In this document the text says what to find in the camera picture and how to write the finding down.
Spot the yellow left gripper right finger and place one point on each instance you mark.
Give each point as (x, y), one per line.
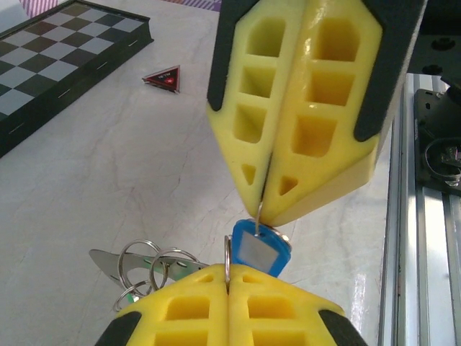
(306, 317)

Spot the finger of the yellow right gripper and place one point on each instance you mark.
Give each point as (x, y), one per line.
(363, 90)
(279, 90)

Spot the black and grey chessboard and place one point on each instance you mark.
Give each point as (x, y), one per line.
(54, 65)

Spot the blue key tag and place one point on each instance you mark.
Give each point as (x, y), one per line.
(259, 252)

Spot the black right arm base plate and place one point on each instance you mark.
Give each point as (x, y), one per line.
(428, 119)

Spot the red and black triangle badge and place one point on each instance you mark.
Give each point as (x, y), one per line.
(164, 77)

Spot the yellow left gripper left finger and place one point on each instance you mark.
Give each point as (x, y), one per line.
(216, 317)

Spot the aluminium mounting rail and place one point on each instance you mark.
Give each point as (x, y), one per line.
(425, 252)

